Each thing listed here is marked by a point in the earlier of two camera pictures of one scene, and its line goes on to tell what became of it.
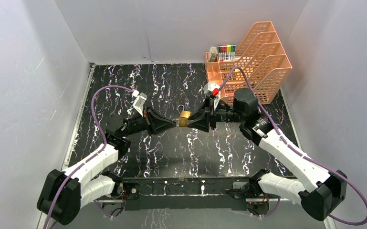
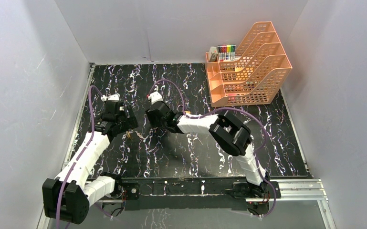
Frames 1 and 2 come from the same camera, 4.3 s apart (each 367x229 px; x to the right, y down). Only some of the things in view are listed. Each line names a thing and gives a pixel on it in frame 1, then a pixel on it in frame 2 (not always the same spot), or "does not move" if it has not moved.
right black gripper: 203,118 → 151,117
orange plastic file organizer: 261,60 does not move
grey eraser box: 213,54 does not move
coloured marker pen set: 226,52 does not move
